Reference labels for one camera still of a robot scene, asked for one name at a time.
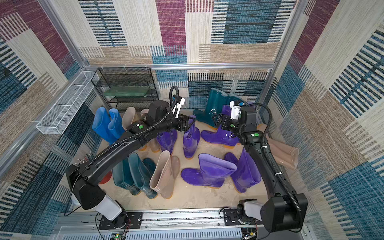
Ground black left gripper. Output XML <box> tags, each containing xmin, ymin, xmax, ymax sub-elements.
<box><xmin>156</xmin><ymin>113</ymin><xmax>198</xmax><ymax>136</ymax></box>

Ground purple rain boot front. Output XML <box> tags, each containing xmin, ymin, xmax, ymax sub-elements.
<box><xmin>181</xmin><ymin>153</ymin><xmax>237</xmax><ymax>188</ymax></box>

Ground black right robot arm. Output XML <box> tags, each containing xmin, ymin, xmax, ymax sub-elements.
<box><xmin>213</xmin><ymin>102</ymin><xmax>308</xmax><ymax>233</ymax></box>

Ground beige rain boot wall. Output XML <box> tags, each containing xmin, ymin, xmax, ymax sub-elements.
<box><xmin>257</xmin><ymin>124</ymin><xmax>299</xmax><ymax>170</ymax></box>

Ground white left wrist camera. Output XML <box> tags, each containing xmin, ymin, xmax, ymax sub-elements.
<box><xmin>172</xmin><ymin>95</ymin><xmax>186</xmax><ymax>119</ymax></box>

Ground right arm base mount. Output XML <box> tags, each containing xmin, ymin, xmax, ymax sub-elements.
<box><xmin>219</xmin><ymin>199</ymin><xmax>263</xmax><ymax>226</ymax></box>

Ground white wire mesh basket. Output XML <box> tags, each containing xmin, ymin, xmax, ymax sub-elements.
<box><xmin>36</xmin><ymin>71</ymin><xmax>95</xmax><ymax>135</ymax></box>

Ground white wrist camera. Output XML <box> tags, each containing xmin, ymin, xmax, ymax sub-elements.
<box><xmin>230</xmin><ymin>100</ymin><xmax>243</xmax><ymax>120</ymax></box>
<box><xmin>172</xmin><ymin>95</ymin><xmax>186</xmax><ymax>119</ymax></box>

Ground black wire mesh shelf rack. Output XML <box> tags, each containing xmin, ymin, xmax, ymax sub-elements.
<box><xmin>91</xmin><ymin>67</ymin><xmax>159</xmax><ymax>113</ymax></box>

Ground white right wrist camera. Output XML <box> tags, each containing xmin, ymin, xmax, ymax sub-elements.
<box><xmin>230</xmin><ymin>100</ymin><xmax>243</xmax><ymax>120</ymax></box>

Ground red pen holder cup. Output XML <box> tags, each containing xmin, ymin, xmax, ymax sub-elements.
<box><xmin>99</xmin><ymin>171</ymin><xmax>113</xmax><ymax>185</ymax></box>

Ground green tray on rack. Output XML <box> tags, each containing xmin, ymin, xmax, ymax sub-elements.
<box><xmin>103</xmin><ymin>87</ymin><xmax>150</xmax><ymax>97</ymax></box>

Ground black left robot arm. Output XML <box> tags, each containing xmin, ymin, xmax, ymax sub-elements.
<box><xmin>66</xmin><ymin>86</ymin><xmax>191</xmax><ymax>216</ymax></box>

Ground beige rain boot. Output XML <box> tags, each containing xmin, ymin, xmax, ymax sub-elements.
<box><xmin>122</xmin><ymin>107</ymin><xmax>137</xmax><ymax>130</ymax></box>
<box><xmin>141</xmin><ymin>109</ymin><xmax>161</xmax><ymax>153</ymax></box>
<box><xmin>150</xmin><ymin>151</ymin><xmax>181</xmax><ymax>199</ymax></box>

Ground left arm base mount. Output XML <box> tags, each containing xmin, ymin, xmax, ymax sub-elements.
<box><xmin>98</xmin><ymin>209</ymin><xmax>143</xmax><ymax>230</ymax></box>

